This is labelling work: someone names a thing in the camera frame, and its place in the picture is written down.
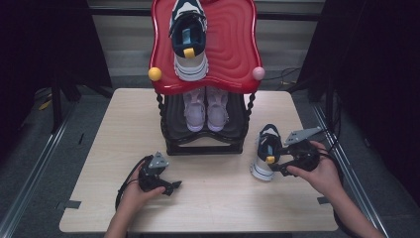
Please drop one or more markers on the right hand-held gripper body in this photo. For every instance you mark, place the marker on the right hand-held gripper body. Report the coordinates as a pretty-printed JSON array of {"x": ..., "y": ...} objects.
[{"x": 303, "y": 155}]

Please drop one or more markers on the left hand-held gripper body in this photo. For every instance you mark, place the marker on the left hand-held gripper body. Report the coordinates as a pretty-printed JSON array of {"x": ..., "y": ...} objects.
[{"x": 152, "y": 178}]

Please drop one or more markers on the navy and white sneaker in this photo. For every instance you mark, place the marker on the navy and white sneaker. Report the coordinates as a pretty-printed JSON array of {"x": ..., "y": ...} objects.
[
  {"x": 189, "y": 39},
  {"x": 267, "y": 145}
]

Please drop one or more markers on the red and black shoe rack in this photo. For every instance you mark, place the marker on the red and black shoe rack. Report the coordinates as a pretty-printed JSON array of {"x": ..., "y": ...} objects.
[{"x": 231, "y": 43}]

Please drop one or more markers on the person's left hand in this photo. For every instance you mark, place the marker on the person's left hand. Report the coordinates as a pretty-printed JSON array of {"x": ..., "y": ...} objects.
[{"x": 135, "y": 198}]

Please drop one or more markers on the person's right hand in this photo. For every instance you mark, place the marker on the person's right hand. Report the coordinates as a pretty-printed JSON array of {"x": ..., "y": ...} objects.
[{"x": 325, "y": 175}]

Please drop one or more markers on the grey tape piece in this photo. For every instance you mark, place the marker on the grey tape piece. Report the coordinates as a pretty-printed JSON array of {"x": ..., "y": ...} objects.
[
  {"x": 325, "y": 200},
  {"x": 72, "y": 204}
]

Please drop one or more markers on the black tape strip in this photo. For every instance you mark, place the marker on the black tape strip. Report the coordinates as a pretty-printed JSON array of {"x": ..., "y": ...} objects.
[{"x": 81, "y": 139}]

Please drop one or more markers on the black curtain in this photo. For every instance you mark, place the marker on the black curtain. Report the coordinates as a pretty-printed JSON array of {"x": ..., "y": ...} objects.
[
  {"x": 373, "y": 82},
  {"x": 43, "y": 43}
]

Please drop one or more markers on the dark metal stand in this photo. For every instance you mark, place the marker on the dark metal stand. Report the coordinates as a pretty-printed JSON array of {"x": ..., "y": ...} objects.
[{"x": 56, "y": 105}]

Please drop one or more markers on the yellow floor object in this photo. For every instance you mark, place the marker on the yellow floor object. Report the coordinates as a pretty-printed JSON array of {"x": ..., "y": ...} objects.
[{"x": 44, "y": 105}]

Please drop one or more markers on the metal floor rail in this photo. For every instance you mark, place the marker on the metal floor rail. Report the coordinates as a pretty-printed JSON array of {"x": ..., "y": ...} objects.
[
  {"x": 350, "y": 165},
  {"x": 33, "y": 172}
]

